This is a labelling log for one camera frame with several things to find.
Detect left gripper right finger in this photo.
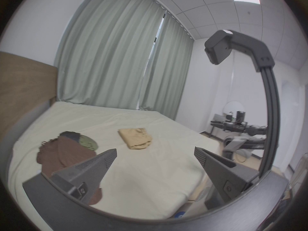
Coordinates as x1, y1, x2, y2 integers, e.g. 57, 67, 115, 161
194, 146, 259, 199

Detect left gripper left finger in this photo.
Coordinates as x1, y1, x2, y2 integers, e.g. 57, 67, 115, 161
51, 149, 118, 201

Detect beige shorts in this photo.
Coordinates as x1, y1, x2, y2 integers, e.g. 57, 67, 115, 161
118, 128, 152, 150

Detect bed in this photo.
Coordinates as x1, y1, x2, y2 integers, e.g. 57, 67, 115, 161
0, 52, 223, 219

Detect green garment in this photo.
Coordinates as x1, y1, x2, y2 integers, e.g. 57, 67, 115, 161
78, 134, 98, 151

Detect brown garment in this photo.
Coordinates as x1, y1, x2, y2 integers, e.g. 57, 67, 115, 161
37, 137, 103, 205

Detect black garment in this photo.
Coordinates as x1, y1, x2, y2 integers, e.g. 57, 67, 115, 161
59, 131, 81, 141

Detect grey-green curtain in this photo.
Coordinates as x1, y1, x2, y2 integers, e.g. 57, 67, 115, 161
55, 0, 166, 110
138, 12, 194, 121

